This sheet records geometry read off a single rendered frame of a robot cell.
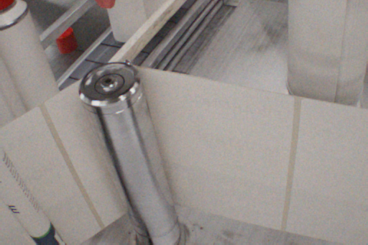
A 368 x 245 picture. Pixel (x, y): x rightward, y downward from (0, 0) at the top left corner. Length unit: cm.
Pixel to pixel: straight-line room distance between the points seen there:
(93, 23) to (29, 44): 36
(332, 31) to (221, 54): 22
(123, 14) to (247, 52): 17
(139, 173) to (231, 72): 28
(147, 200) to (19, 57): 20
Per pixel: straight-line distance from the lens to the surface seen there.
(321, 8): 37
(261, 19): 63
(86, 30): 77
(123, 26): 59
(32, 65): 44
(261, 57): 56
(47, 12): 87
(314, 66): 41
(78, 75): 58
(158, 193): 31
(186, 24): 64
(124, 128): 25
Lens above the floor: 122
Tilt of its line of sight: 43 degrees down
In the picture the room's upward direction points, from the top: 10 degrees counter-clockwise
